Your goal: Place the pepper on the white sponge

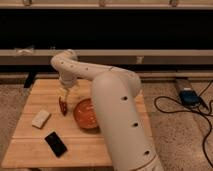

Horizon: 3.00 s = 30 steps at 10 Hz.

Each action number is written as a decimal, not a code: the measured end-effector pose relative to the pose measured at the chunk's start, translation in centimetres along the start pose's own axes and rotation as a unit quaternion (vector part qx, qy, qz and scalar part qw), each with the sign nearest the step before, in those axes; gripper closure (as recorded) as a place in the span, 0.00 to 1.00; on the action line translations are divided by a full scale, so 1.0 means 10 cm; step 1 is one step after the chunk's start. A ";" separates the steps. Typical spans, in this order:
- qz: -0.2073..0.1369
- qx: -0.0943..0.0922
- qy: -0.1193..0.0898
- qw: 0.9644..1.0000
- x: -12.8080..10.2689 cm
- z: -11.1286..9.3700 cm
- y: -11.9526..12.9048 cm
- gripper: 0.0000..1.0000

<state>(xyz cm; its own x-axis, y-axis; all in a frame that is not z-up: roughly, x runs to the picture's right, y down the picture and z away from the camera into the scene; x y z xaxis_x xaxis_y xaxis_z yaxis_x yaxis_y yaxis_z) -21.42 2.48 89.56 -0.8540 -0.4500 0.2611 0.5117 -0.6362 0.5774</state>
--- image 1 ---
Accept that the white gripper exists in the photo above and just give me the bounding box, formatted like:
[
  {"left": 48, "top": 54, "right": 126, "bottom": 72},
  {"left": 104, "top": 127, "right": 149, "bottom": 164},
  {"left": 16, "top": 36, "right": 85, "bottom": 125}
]
[{"left": 59, "top": 75, "right": 77, "bottom": 102}]

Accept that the red pepper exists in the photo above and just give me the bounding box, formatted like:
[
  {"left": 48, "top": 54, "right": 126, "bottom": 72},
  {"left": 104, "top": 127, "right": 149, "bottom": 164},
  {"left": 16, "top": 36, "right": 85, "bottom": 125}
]
[{"left": 59, "top": 97, "right": 68, "bottom": 116}]

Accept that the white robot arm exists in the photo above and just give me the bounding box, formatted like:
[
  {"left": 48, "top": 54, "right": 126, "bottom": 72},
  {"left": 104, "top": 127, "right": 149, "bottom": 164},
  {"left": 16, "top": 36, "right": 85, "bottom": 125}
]
[{"left": 51, "top": 49, "right": 164, "bottom": 171}]

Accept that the white sponge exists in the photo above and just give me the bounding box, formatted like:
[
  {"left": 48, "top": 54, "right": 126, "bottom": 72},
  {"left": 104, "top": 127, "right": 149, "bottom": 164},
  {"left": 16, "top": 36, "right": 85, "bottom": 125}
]
[{"left": 31, "top": 110, "right": 51, "bottom": 129}]

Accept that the black sponge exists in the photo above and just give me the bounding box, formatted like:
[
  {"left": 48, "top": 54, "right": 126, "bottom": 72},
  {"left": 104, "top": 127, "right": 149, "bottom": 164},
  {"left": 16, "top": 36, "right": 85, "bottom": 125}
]
[{"left": 45, "top": 132, "right": 67, "bottom": 157}]

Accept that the orange bowl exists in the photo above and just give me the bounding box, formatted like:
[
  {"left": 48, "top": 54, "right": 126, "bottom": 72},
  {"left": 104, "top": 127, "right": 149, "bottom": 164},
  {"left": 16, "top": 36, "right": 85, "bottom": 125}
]
[{"left": 73, "top": 98, "right": 98, "bottom": 129}]

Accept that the wooden table board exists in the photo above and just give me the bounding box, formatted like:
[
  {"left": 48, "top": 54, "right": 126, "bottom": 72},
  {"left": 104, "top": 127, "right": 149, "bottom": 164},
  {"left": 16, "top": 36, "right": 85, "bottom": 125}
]
[{"left": 1, "top": 78, "right": 159, "bottom": 169}]

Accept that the blue power adapter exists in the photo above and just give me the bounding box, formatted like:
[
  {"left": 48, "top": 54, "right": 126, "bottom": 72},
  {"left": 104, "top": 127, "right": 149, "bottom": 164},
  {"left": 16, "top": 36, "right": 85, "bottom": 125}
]
[{"left": 179, "top": 89, "right": 199, "bottom": 106}]

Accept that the black cable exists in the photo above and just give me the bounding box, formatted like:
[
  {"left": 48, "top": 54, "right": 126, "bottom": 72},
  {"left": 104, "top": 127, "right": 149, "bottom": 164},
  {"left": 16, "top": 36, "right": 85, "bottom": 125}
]
[{"left": 153, "top": 79, "right": 213, "bottom": 169}]

